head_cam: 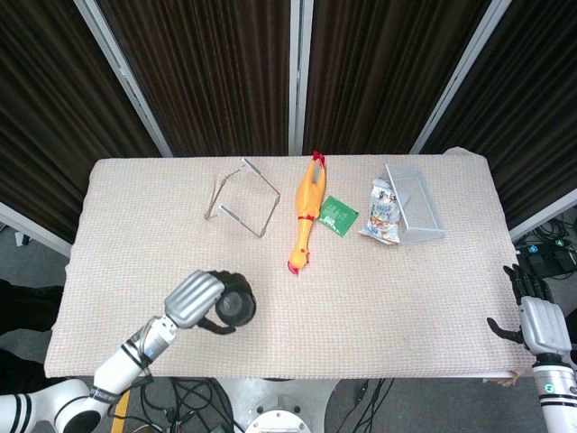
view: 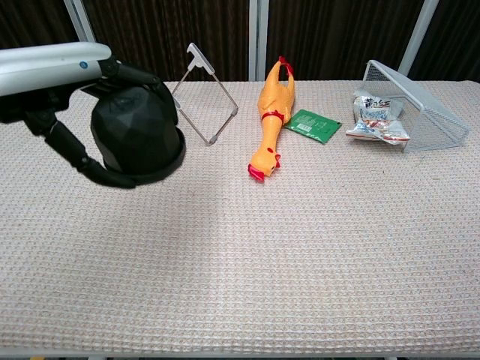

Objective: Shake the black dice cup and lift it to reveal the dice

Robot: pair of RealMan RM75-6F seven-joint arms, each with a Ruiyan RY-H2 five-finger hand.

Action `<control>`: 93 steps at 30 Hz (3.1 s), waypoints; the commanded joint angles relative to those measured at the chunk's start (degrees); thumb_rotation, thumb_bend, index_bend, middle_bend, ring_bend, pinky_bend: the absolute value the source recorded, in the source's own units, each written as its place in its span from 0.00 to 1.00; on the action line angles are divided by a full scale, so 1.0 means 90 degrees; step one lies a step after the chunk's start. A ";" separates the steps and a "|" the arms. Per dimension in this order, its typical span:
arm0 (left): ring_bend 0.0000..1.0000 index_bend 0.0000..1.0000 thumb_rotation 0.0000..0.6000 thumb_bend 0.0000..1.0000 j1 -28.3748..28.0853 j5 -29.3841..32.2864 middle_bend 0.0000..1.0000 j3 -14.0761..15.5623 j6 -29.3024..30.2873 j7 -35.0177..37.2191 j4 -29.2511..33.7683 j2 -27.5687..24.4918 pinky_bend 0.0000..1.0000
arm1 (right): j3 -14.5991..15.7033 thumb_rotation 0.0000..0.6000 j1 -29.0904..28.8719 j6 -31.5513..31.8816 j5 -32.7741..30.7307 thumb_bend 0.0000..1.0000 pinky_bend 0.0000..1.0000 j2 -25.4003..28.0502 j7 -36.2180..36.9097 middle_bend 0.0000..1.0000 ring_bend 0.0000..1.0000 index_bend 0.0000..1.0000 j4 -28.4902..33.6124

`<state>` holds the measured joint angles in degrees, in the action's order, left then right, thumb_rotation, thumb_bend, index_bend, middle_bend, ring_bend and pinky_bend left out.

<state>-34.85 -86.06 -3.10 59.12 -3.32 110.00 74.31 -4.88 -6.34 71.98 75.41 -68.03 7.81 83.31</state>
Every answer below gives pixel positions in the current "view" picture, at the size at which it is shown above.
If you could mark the white printed snack bag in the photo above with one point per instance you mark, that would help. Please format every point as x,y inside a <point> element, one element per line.
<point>375,127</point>

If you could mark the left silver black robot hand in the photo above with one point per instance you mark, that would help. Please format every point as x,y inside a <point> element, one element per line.
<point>45,71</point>

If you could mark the yellow rubber chicken toy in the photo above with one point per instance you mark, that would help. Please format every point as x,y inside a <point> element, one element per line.
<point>275,101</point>

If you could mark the black faceted cup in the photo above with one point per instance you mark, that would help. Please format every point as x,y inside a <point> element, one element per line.
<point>131,127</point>

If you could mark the black round lid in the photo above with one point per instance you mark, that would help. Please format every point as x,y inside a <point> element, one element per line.
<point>176,159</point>

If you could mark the dark brown curtain panel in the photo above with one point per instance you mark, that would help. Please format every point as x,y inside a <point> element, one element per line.
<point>157,30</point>
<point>337,37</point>
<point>33,22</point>
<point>457,37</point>

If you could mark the grey aluminium frame post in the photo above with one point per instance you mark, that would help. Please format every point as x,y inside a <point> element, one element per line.
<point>79,22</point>
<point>418,37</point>
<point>258,37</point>

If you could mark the green foil packet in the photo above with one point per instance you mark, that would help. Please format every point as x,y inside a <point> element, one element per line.
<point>313,125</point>

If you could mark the beige woven tablecloth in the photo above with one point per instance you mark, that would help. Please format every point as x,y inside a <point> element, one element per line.
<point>262,243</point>

